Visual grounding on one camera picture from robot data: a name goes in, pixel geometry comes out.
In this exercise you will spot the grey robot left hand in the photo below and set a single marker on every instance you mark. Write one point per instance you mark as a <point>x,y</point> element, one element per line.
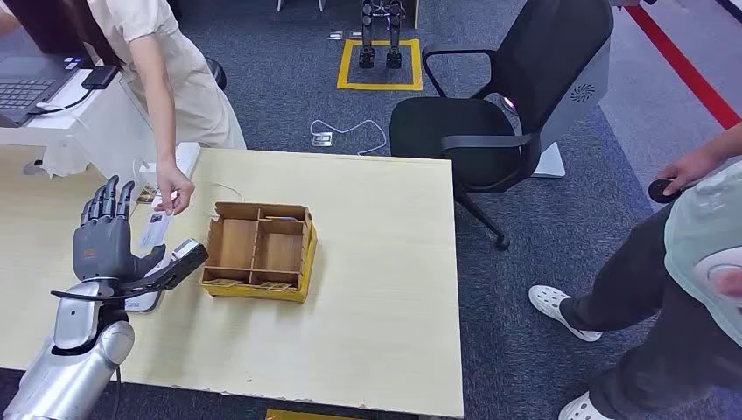
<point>104,249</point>

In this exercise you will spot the white ID card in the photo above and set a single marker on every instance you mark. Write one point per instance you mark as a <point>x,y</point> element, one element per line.
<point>155,232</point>

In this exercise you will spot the person's forearm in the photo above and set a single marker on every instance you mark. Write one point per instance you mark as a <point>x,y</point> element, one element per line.
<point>162,127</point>

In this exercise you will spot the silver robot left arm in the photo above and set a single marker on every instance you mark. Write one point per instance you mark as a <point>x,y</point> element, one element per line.
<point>69,371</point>

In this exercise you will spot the person's right forearm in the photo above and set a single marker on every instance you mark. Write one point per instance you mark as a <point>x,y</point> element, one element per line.
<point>727,142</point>

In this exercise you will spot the grey card reader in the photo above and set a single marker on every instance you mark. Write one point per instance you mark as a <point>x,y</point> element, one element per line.
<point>142,302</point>

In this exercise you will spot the yellow black sticker card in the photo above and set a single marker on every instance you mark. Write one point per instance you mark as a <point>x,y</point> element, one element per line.
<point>146,194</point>

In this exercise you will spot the patterned room key card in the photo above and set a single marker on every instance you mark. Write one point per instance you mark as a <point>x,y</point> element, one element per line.
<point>273,286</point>
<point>223,283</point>

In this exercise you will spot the person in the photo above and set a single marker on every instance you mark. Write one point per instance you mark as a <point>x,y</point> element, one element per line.
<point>655,324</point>
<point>191,98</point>

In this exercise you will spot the room key card standing upright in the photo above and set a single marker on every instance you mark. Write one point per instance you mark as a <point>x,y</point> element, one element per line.
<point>282,218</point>

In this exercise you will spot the person's right hand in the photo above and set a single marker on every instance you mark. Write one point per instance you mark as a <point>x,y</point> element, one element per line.
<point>690,168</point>

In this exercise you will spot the person's left hand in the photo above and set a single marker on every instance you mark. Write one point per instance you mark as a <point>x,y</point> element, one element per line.
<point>731,284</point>

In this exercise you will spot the white charger plug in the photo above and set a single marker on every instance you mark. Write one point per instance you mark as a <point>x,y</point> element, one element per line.
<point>148,174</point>

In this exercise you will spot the white crumpled bag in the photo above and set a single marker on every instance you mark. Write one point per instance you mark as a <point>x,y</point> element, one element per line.
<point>64,162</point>

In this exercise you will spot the grey round foot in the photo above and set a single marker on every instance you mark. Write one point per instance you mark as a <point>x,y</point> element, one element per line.
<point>33,168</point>

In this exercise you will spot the white desk stand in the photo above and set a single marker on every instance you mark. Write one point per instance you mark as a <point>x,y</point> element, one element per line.
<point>104,133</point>

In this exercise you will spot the white power strip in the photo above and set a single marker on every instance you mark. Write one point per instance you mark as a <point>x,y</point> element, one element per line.
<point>188,156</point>

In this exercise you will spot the black adapter hub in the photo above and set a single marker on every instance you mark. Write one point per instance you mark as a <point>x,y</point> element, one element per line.
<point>100,76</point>

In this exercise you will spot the wooden compartment box yellow base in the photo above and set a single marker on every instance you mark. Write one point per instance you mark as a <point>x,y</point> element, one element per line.
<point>278,252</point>

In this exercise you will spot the dark grey laptop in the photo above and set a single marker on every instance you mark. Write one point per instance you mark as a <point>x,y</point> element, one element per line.
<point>29,84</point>

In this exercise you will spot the black round stool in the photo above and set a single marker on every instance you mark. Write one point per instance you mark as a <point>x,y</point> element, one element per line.
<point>218,72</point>

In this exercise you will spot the metal floor socket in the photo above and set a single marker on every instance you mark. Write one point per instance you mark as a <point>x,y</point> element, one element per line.
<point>322,139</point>

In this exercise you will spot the yellow tape strip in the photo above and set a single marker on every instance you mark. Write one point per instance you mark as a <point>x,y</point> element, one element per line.
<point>301,415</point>

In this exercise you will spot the white chair legs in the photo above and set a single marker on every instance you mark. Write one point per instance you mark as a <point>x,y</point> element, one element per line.
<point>279,4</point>

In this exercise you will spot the black robot legs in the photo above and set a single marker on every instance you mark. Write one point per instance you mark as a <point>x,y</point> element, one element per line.
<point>367,35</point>

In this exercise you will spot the black office chair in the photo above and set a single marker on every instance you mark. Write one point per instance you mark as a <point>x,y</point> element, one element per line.
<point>452,133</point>

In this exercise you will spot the white perforated shoe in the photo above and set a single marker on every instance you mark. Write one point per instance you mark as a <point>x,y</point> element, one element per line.
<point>579,408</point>
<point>556,307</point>

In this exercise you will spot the white grey floor machine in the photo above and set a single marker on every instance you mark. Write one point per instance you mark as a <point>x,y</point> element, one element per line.
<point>579,98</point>

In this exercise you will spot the black round controller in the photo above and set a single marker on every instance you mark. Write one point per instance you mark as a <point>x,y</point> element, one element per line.
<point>658,191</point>

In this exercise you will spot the white round controller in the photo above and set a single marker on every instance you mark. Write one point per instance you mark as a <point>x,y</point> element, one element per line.
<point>710,272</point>

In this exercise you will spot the red floor tape line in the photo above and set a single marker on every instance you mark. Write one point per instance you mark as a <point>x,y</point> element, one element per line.
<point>684,66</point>

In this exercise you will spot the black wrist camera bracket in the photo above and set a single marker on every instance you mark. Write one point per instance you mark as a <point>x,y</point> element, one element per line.
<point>174,269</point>

